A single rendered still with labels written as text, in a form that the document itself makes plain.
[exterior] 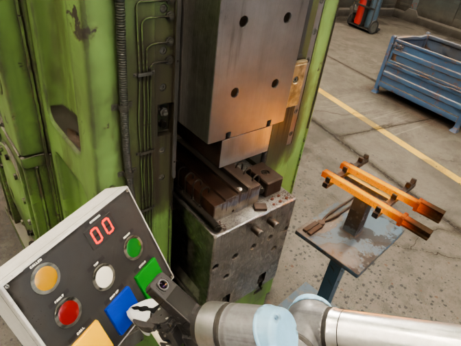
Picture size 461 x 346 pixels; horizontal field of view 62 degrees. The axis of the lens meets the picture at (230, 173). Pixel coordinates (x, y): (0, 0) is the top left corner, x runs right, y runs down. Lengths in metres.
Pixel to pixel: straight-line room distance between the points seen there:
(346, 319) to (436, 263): 2.14
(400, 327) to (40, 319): 0.65
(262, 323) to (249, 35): 0.66
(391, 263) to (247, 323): 2.11
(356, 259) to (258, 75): 0.85
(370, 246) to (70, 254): 1.19
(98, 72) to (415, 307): 2.15
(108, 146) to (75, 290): 0.40
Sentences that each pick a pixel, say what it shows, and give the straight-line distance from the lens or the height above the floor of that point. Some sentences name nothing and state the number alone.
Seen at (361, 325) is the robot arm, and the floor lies 1.16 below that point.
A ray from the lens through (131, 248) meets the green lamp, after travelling 0.93.
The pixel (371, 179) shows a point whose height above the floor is 0.98.
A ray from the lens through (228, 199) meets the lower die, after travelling 1.24.
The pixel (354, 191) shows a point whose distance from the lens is 1.45.
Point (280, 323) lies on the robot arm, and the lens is 0.68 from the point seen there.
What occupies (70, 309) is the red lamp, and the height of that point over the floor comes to 1.09.
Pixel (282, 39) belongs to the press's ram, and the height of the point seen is 1.49.
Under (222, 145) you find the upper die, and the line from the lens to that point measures 1.09.
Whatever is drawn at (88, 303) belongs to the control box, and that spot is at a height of 1.07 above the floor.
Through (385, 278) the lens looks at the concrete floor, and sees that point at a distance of 2.62.
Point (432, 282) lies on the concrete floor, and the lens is 2.77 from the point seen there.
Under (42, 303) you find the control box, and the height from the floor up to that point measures 1.13.
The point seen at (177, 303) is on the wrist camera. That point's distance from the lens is 0.78.
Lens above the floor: 1.77
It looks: 35 degrees down
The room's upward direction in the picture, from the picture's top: 8 degrees clockwise
